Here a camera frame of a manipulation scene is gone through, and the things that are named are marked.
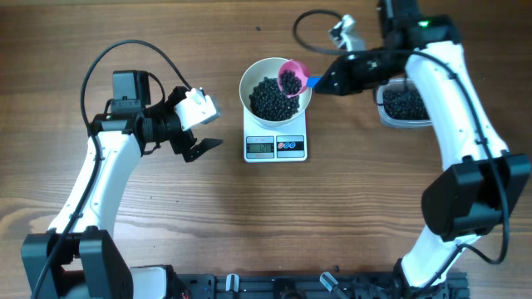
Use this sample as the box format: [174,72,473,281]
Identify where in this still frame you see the black beans in container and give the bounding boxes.
[382,89,429,120]

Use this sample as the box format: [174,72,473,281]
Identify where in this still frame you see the pink scoop with blue handle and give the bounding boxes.
[278,60,321,98]

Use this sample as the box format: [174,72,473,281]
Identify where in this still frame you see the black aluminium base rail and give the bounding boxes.
[174,270,470,299]

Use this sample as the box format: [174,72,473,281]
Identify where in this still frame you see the clear plastic food container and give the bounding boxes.
[373,78,432,129]

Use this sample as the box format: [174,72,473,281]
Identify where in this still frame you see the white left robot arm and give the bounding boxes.
[21,71,221,298]

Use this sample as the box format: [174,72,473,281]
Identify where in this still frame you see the white digital kitchen scale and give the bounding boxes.
[244,111,308,163]

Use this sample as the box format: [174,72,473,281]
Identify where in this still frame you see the cream white bowl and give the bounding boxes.
[239,57,312,127]

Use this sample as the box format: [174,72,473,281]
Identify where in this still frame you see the black beans in bowl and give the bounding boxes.
[249,77,300,121]

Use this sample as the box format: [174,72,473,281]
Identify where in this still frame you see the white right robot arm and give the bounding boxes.
[313,1,531,298]

